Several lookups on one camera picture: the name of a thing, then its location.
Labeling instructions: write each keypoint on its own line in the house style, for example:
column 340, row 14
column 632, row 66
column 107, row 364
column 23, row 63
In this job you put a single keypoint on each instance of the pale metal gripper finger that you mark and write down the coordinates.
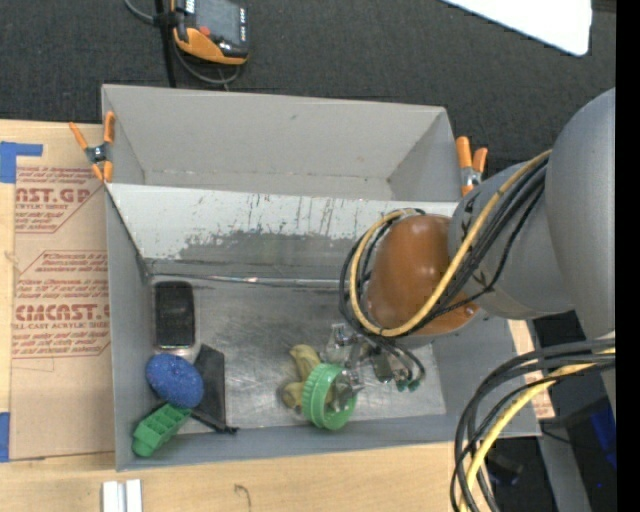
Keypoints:
column 341, row 335
column 346, row 390

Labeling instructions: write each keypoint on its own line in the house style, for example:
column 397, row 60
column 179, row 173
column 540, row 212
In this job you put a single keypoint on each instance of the green round ribbed lid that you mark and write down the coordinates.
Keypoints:
column 316, row 395

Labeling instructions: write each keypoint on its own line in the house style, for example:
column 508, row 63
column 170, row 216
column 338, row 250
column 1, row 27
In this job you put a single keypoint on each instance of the yellow toy banana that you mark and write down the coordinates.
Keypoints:
column 303, row 356

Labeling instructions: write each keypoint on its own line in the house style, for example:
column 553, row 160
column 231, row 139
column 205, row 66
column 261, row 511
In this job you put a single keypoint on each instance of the grey metal bin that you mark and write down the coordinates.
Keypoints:
column 280, row 320

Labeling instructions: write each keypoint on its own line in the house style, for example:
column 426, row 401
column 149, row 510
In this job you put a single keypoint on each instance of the black flat scraper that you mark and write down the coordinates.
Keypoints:
column 212, row 385

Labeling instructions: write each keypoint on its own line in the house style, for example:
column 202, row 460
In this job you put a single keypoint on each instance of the black flat rectangular case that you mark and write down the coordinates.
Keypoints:
column 174, row 312

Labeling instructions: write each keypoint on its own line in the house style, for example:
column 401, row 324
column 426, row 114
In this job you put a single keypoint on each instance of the blue round sponge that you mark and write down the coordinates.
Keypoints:
column 174, row 380

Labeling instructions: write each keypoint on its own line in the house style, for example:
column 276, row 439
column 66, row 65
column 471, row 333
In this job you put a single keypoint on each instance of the green ridged plastic block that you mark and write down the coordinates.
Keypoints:
column 156, row 430

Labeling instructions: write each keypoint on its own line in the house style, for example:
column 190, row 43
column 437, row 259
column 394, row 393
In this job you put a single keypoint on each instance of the brown cardboard board, red print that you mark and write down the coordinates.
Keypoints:
column 55, row 350

